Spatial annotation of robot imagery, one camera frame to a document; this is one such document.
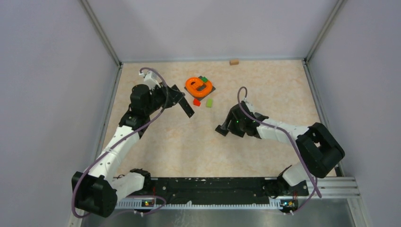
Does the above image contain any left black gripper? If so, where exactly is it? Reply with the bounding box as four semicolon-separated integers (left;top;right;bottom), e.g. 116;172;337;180
145;81;185;115

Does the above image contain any black remote control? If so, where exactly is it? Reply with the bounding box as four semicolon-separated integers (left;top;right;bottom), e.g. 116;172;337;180
178;95;195;118

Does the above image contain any black battery cover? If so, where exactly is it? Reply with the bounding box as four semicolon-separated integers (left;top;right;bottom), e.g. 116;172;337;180
215;125;229;136

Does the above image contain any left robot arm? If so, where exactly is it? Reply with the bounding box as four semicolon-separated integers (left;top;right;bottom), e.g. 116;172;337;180
71;83;194;218

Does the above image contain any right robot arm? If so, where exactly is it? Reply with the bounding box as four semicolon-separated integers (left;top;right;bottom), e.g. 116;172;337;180
215;101;345;195

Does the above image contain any light green block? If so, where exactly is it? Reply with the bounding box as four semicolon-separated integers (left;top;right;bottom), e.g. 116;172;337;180
206;98;213;108

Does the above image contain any red block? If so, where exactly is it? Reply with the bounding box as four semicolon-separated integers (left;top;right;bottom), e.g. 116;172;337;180
193;98;201;106

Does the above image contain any small wooden block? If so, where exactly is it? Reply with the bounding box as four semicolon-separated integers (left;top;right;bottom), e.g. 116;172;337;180
229;59;239;66

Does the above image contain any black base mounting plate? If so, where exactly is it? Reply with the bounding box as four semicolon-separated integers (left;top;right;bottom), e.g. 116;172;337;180
131;177;309;205

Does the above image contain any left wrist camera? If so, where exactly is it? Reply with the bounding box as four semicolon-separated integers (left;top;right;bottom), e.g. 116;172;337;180
139;70;160;90

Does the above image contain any orange plastic ring toy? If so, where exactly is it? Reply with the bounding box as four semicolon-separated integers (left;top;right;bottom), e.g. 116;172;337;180
185;77;213;98

